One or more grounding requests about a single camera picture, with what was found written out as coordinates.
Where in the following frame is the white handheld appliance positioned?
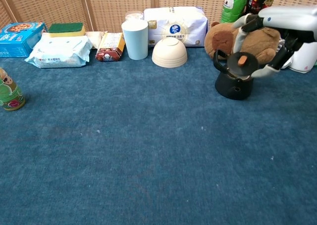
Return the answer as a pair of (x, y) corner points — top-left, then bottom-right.
(284, 40), (317, 74)

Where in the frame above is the light blue plastic cup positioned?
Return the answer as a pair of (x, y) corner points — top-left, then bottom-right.
(121, 19), (149, 61)

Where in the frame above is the green and yellow sponge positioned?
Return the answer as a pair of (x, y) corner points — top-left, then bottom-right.
(47, 22), (86, 38)

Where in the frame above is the woven rattan folding screen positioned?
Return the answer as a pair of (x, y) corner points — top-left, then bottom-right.
(0, 0), (317, 34)

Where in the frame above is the blue carpet table cloth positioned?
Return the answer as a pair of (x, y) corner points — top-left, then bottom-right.
(0, 46), (317, 225)

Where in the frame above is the green chip can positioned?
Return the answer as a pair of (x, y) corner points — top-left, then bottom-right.
(220, 0), (252, 24)

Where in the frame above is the green matryoshka doll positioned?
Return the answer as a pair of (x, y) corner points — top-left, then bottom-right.
(0, 67), (26, 112)

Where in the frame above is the beige upturned bowl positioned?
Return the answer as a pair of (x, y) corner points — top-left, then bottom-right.
(151, 37), (188, 68)

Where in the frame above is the brown and yellow snack carton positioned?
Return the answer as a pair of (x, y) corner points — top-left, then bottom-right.
(95, 32), (126, 62)

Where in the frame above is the light blue wet wipes pack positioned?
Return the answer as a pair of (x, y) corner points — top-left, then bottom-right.
(24, 34), (94, 69)

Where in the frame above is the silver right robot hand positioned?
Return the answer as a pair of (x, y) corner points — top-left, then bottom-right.
(231, 5), (317, 78)

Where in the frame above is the white tissue paper pack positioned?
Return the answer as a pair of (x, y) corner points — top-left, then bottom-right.
(143, 6), (209, 48)

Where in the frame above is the black teapot lid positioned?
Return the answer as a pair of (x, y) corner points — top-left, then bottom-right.
(227, 52), (260, 78)

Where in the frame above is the brown capybara plush toy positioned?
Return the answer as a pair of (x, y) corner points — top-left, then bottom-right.
(204, 21), (282, 65)

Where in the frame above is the white plastic packet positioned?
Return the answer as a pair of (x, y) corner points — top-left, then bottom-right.
(85, 31), (109, 50)

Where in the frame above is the black cast iron teapot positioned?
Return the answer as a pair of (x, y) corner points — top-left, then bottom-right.
(213, 49), (255, 101)

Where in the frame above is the blue cookie box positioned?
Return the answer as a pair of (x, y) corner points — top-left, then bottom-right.
(0, 21), (49, 58)

